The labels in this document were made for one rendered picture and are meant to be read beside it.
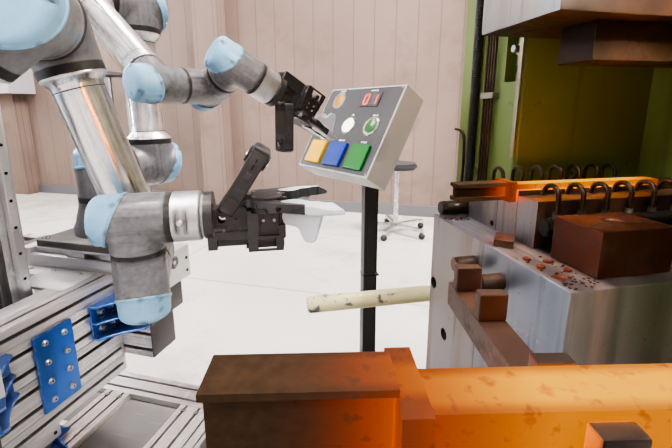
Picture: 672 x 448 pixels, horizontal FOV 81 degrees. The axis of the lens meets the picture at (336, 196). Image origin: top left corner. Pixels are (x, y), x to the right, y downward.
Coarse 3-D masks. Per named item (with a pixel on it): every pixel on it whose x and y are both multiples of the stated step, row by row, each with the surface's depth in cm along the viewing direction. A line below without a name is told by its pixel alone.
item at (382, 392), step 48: (240, 384) 16; (288, 384) 16; (336, 384) 16; (384, 384) 16; (432, 384) 18; (480, 384) 18; (528, 384) 18; (576, 384) 18; (624, 384) 18; (240, 432) 17; (288, 432) 17; (336, 432) 17; (384, 432) 17; (432, 432) 15; (480, 432) 16; (528, 432) 16; (576, 432) 16
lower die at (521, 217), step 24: (528, 192) 66; (552, 192) 67; (576, 192) 68; (600, 192) 68; (624, 192) 68; (648, 192) 68; (480, 216) 77; (504, 216) 70; (528, 216) 63; (528, 240) 64
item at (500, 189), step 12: (492, 180) 68; (504, 180) 67; (540, 180) 71; (552, 180) 71; (564, 180) 71; (576, 180) 71; (588, 180) 71; (600, 180) 71; (612, 180) 71; (636, 180) 72; (456, 192) 66; (468, 192) 66; (480, 192) 66; (492, 192) 67; (504, 192) 67; (516, 192) 66
